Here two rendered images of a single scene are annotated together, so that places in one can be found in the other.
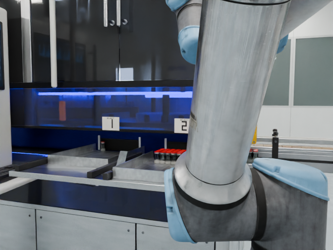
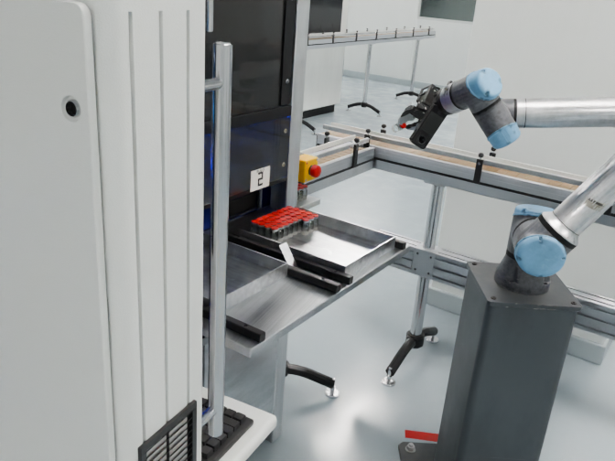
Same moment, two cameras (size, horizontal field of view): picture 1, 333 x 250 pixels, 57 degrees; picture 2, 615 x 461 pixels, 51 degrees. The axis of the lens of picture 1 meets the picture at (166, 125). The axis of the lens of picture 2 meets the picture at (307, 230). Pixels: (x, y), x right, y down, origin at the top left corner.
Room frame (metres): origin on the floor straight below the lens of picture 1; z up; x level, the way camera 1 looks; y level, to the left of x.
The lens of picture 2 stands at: (0.67, 1.55, 1.57)
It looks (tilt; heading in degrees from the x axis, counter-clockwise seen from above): 22 degrees down; 285
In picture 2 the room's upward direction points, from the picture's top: 4 degrees clockwise
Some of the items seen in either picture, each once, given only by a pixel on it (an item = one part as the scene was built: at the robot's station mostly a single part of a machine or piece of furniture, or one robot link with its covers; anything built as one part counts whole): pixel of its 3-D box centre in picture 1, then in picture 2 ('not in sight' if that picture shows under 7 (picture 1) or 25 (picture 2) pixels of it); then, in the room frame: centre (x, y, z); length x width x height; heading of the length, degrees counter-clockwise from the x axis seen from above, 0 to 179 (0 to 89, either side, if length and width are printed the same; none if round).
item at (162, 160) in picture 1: (176, 158); (291, 227); (1.14, -0.04, 0.90); 0.18 x 0.02 x 0.05; 71
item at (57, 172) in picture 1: (130, 166); (264, 262); (1.15, 0.14, 0.87); 0.70 x 0.48 x 0.02; 72
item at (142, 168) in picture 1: (169, 164); (317, 238); (1.06, -0.01, 0.90); 0.34 x 0.26 x 0.04; 161
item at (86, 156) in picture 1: (100, 154); (198, 265); (1.27, 0.28, 0.90); 0.34 x 0.26 x 0.04; 162
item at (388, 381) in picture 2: not in sight; (413, 347); (0.81, -0.93, 0.07); 0.50 x 0.08 x 0.14; 72
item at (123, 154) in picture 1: (115, 162); (305, 262); (1.04, 0.18, 0.91); 0.14 x 0.03 x 0.06; 162
